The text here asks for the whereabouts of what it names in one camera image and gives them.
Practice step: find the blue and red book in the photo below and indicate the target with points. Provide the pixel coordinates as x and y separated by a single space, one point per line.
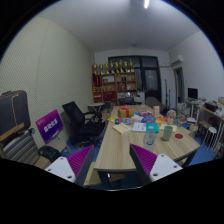
148 119

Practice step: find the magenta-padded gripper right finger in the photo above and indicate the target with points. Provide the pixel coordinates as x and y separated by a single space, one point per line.
163 166

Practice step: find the grey armchair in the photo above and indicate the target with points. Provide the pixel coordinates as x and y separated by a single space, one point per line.
154 102

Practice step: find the pale yellow book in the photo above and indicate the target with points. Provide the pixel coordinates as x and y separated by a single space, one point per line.
122 128

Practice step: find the small round side table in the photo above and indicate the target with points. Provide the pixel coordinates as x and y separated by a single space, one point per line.
96 105

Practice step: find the flat round red coaster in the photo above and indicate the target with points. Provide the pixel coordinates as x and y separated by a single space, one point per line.
179 136

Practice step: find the white booklet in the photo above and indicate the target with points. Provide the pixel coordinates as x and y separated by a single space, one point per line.
139 127

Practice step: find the long wooden side desk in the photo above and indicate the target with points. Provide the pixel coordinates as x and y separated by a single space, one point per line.
208 111

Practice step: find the pink flower pot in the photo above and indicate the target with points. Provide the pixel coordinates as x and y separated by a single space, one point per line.
171 115

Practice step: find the kraft paper envelope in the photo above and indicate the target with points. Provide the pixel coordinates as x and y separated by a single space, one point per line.
175 128

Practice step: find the white round stool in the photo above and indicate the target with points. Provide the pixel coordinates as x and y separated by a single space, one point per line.
210 131

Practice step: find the yellow gift box red ribbon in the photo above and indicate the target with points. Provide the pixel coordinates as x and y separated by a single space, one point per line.
126 112

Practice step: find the purple sign board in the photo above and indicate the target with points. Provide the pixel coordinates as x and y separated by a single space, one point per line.
49 126

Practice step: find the white wall air conditioner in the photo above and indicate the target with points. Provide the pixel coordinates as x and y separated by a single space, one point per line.
176 60

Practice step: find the light green cup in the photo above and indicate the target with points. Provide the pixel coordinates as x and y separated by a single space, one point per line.
167 133

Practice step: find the pile of books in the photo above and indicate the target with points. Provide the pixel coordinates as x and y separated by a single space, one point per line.
184 115

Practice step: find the wooden shelf unit with trophies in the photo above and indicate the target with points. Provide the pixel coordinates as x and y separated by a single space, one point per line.
113 85

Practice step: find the clear plastic water bottle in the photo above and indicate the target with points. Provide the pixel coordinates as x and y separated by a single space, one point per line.
149 140

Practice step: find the ceiling light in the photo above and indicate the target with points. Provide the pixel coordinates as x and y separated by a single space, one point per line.
146 4

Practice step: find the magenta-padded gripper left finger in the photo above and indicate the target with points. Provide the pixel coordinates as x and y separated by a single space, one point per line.
60 166

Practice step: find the dark suitcase with tan trim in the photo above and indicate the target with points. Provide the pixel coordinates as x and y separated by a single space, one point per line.
13 111

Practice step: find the black computer monitor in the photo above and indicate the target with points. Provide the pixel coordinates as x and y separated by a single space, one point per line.
192 93

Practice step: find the orange book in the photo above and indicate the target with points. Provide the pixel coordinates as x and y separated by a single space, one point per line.
161 119

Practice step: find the small orange standing box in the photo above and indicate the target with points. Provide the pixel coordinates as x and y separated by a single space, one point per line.
156 111

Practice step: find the pink flat box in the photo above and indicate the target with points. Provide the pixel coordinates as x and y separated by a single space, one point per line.
145 113

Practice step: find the black bag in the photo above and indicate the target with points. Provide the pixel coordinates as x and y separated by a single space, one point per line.
49 153

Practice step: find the black office chair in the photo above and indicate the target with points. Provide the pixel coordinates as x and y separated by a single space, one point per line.
81 125

